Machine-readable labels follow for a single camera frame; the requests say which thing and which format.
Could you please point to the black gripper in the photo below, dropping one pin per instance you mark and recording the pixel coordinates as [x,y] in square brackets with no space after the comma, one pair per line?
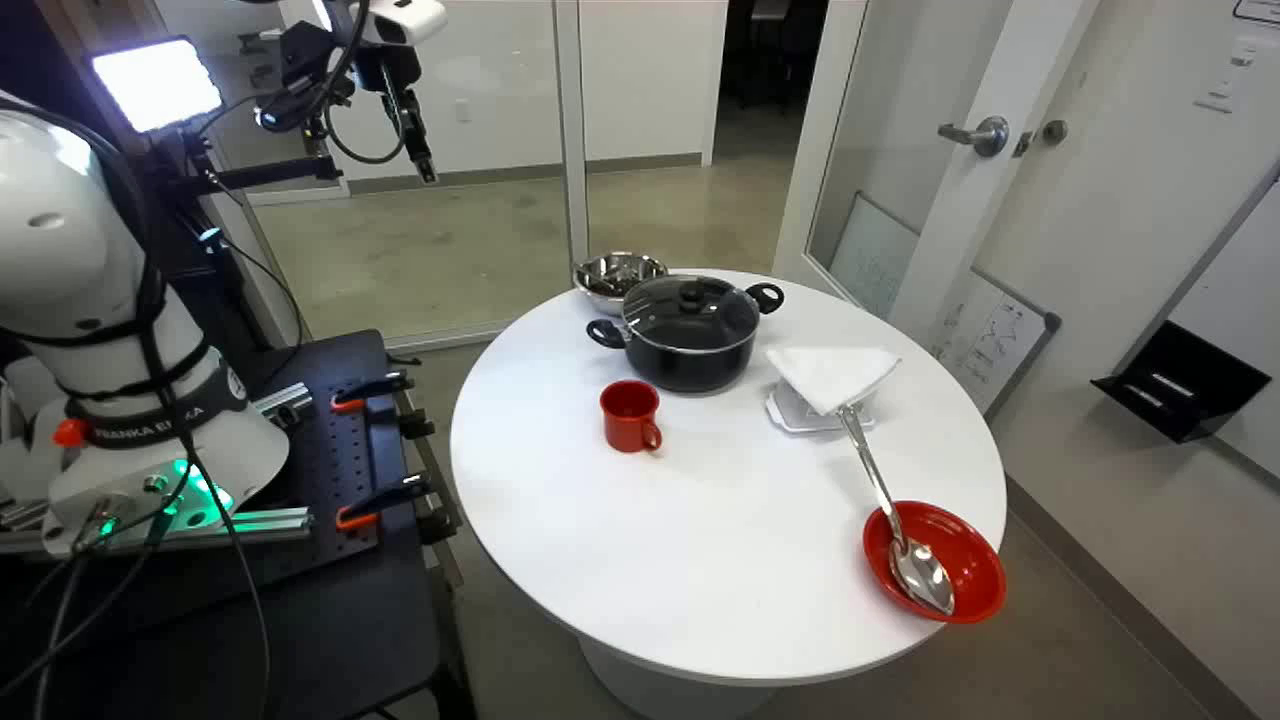
[385,67]

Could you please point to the white towel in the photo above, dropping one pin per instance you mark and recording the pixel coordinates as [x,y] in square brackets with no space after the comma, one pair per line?
[827,371]

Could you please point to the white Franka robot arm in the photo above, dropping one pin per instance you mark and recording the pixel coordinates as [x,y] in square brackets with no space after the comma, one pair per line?
[81,240]

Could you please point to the stainless steel bowl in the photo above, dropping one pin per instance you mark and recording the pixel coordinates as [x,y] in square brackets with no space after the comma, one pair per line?
[613,270]

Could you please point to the orange black bar clamp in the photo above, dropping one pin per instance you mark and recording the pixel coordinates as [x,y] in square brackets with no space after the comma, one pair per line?
[367,394]
[383,506]

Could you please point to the bright LED light panel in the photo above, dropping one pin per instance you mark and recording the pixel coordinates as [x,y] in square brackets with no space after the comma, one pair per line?
[152,83]

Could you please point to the black glass pot lid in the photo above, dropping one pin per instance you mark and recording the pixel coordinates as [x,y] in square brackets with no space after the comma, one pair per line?
[690,314]

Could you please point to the red metal cup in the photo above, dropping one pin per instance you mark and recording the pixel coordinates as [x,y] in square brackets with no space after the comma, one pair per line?
[631,416]

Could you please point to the black cooking pot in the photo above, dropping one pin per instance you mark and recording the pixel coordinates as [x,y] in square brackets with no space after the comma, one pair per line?
[686,371]

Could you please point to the orange knob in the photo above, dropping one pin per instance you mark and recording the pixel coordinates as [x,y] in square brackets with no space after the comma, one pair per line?
[69,432]

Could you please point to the black robot workbench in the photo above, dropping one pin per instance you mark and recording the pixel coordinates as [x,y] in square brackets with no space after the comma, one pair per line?
[334,626]

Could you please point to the small leaning whiteboard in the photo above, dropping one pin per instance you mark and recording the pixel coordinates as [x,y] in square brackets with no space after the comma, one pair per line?
[992,333]

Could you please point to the white door with glass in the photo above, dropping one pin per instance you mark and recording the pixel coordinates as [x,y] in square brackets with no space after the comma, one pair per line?
[1024,67]

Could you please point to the small silver door knob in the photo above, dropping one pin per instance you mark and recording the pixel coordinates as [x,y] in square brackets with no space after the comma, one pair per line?
[1046,132]

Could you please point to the metal serving spoon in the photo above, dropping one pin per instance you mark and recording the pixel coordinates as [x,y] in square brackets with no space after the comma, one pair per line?
[923,564]

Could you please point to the red plastic bowl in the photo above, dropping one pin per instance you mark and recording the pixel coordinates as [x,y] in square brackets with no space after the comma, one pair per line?
[964,560]

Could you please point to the black stand-mounted camera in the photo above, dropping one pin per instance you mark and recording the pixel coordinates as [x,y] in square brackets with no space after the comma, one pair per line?
[282,115]

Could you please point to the black camera stand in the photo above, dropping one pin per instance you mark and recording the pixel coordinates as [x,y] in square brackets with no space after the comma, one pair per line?
[183,240]

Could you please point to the short aluminium rail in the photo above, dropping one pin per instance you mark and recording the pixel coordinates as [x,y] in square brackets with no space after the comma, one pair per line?
[282,400]

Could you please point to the long aluminium rail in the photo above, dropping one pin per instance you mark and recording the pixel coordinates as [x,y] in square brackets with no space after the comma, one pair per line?
[266,521]

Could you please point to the white table pedestal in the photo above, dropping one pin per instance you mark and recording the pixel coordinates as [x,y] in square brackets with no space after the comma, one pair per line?
[664,684]

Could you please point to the black wall file holder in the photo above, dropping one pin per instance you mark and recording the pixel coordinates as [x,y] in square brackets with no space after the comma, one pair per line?
[1182,380]

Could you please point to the white light switch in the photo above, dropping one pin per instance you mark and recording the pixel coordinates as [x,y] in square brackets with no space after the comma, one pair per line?
[1227,83]

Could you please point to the white wall sign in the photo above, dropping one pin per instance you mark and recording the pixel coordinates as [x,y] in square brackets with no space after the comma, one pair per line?
[1262,9]

